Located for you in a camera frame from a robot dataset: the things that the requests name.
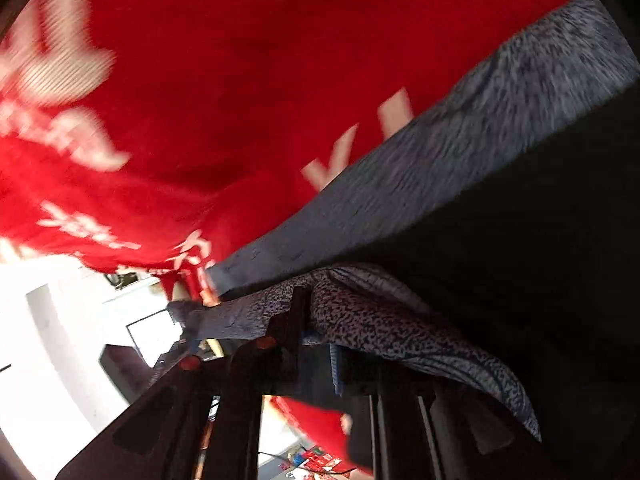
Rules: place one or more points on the red patterned box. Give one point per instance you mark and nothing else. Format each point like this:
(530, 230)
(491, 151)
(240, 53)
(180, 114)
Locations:
(317, 460)

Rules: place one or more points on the black pants with grey lining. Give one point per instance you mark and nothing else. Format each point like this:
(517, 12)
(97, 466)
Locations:
(450, 150)

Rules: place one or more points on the red blanket with white print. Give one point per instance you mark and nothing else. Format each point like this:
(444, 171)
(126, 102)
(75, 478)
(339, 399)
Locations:
(225, 60)

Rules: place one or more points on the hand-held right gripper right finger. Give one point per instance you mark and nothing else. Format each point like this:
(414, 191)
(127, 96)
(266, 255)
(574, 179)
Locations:
(337, 370)

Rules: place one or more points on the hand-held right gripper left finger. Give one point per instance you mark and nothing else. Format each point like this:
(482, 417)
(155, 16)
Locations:
(295, 320)

